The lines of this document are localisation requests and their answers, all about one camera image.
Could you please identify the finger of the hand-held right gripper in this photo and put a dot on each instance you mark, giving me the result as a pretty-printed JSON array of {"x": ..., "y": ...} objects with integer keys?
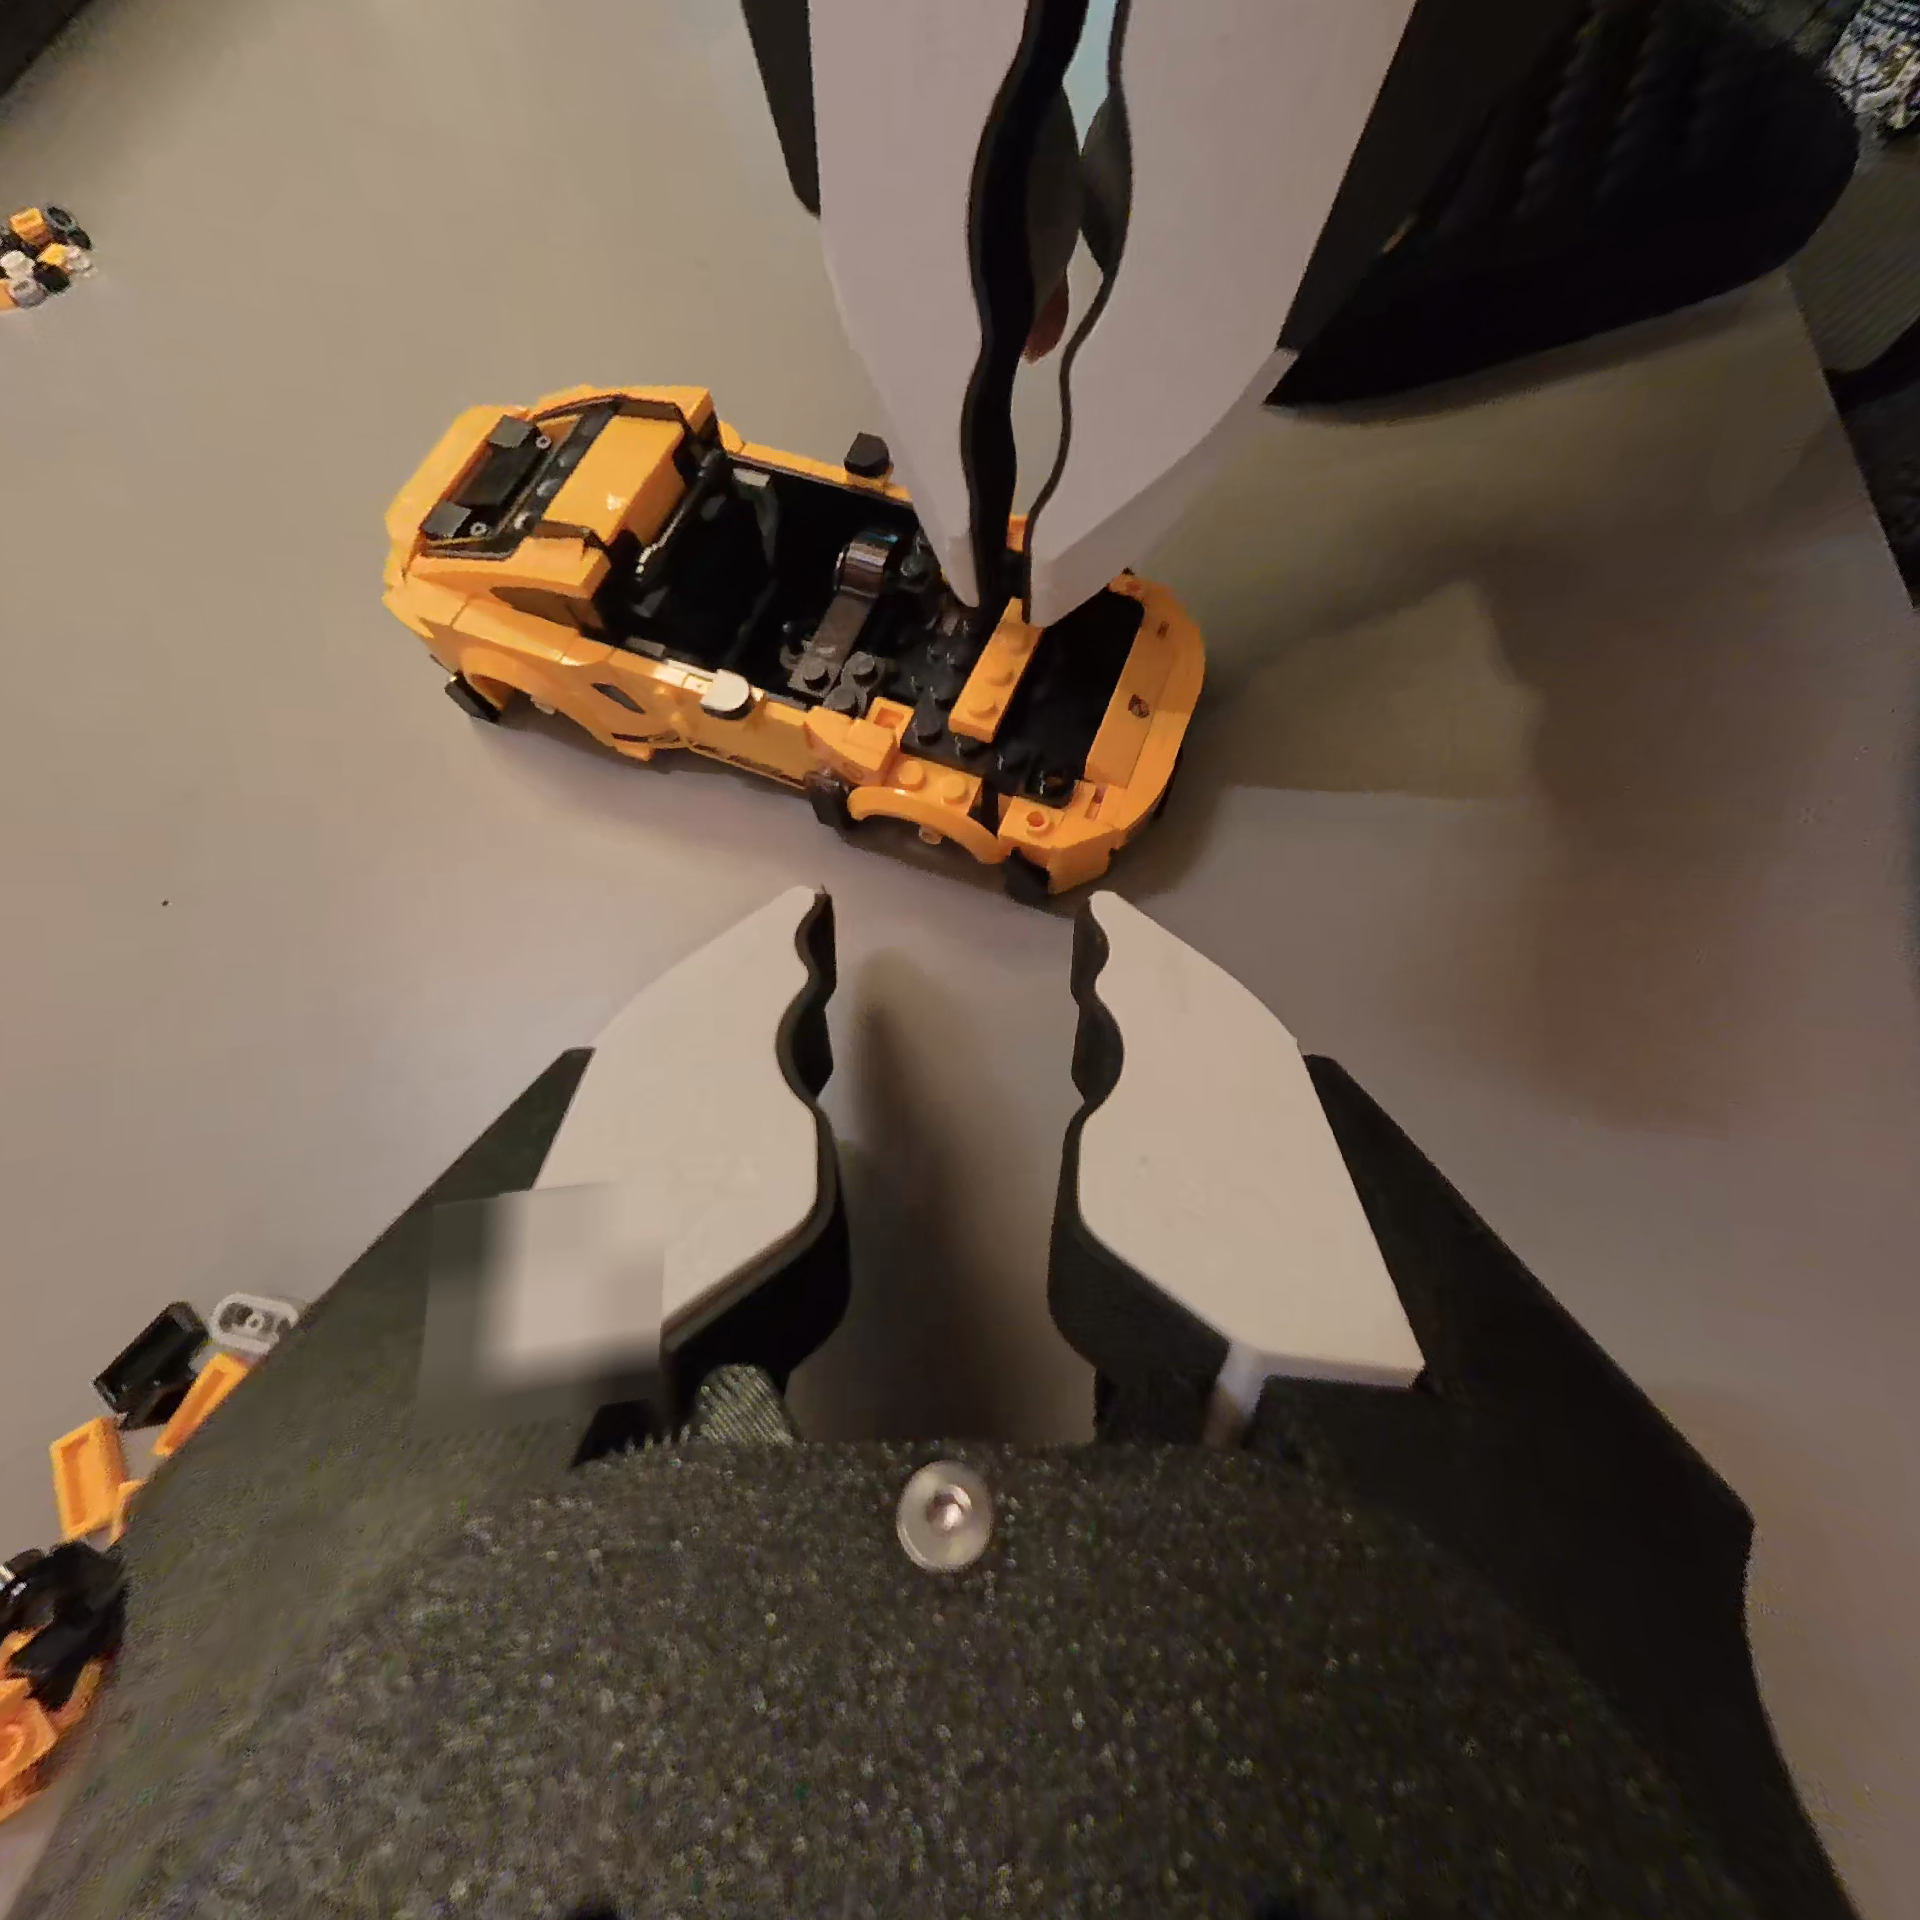
[
  {"x": 1215, "y": 224},
  {"x": 902, "y": 224}
]

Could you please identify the orange lego car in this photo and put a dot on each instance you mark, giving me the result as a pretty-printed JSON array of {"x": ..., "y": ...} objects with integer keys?
[{"x": 495, "y": 615}]

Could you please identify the person's right forearm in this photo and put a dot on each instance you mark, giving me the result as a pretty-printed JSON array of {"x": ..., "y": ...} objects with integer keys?
[{"x": 1651, "y": 182}]

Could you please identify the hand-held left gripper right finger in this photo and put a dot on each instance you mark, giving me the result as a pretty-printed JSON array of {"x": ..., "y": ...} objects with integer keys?
[{"x": 1231, "y": 1186}]

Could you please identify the person's right hand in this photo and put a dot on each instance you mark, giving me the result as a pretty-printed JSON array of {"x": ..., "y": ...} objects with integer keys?
[{"x": 1049, "y": 318}]

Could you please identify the orange lego plate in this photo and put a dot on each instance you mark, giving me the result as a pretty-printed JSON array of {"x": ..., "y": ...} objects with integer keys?
[{"x": 991, "y": 683}]

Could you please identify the small orange black lego assembly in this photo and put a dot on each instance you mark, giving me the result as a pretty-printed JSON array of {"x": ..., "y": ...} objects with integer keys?
[{"x": 38, "y": 264}]

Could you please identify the pile of loose lego pieces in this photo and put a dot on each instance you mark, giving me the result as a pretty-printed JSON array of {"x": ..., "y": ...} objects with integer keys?
[{"x": 84, "y": 1471}]

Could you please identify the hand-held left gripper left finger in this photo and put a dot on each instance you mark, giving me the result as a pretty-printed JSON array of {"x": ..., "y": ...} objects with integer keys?
[{"x": 704, "y": 1110}]

